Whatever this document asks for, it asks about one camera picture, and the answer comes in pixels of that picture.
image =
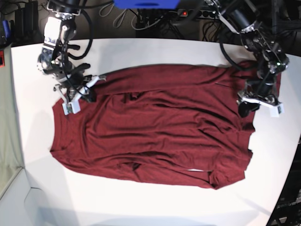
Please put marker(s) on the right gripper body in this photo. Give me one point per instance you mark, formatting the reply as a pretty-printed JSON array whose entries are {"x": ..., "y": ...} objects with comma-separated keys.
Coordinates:
[{"x": 71, "y": 87}]

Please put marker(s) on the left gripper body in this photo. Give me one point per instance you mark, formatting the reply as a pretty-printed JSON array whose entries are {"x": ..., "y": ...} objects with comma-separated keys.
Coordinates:
[{"x": 259, "y": 92}]

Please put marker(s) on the dark red t-shirt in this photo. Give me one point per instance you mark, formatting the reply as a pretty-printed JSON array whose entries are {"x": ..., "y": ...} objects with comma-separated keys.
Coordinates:
[{"x": 162, "y": 124}]

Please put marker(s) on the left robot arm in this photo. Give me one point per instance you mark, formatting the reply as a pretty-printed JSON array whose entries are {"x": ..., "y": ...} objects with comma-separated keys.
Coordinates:
[{"x": 241, "y": 17}]

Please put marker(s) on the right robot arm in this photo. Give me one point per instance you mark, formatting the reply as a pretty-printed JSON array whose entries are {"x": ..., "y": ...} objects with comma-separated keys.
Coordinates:
[{"x": 55, "y": 59}]

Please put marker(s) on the red black device left edge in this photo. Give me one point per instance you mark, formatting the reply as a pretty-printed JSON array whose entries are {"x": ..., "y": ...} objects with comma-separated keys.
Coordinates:
[{"x": 2, "y": 59}]

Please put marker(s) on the black power strip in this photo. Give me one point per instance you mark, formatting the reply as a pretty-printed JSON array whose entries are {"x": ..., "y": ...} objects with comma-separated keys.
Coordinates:
[{"x": 202, "y": 14}]

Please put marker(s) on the blue bottle left edge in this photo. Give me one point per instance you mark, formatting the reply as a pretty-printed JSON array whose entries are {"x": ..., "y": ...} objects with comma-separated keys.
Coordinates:
[{"x": 6, "y": 27}]

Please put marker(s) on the blue box at top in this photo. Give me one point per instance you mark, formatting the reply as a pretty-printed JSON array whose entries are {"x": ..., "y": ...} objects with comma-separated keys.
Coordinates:
[{"x": 147, "y": 4}]

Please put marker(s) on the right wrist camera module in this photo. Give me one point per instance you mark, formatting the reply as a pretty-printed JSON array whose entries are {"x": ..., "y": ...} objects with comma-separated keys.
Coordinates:
[{"x": 71, "y": 108}]

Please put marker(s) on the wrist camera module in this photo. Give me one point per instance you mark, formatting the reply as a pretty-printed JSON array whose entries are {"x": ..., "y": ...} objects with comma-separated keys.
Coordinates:
[
  {"x": 71, "y": 108},
  {"x": 276, "y": 110}
]

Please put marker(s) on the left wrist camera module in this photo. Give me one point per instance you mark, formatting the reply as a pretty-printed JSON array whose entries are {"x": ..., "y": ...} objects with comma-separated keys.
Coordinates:
[{"x": 276, "y": 110}]

